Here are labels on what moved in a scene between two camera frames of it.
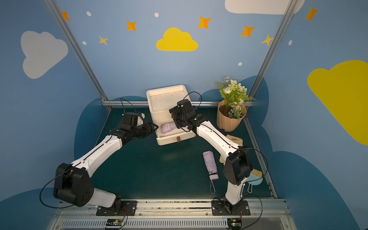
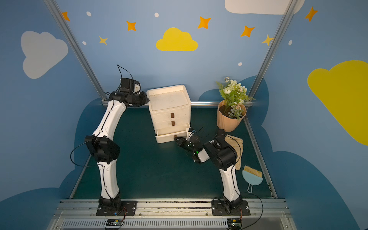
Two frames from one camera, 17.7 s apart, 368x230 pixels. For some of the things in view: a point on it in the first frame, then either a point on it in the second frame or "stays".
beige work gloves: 234,140 stays
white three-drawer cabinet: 160,100 stays
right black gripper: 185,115 to 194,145
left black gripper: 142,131 to 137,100
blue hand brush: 255,178 stays
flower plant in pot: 231,109 stays
